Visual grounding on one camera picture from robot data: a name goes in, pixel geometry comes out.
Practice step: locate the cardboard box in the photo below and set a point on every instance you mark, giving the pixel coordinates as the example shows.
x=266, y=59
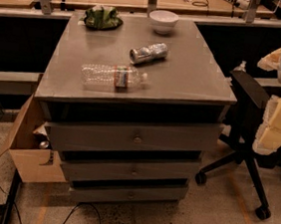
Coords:
x=33, y=163

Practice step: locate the silver redbull can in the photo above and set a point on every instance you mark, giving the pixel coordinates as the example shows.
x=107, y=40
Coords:
x=148, y=53

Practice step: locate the grey drawer cabinet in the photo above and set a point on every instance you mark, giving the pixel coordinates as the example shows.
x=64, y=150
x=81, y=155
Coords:
x=133, y=145

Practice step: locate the can inside cardboard box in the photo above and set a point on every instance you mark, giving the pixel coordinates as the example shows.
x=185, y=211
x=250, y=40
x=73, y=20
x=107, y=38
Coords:
x=44, y=144

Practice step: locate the black metal floor stand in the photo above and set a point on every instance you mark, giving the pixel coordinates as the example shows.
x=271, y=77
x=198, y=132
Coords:
x=6, y=208

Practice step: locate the clear plastic water bottle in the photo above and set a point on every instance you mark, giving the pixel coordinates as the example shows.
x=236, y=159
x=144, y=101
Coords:
x=112, y=78

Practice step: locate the white bowl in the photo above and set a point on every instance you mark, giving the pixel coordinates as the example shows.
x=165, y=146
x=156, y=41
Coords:
x=163, y=21

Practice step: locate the black office chair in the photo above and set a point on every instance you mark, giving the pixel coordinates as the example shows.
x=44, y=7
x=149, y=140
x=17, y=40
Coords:
x=244, y=118

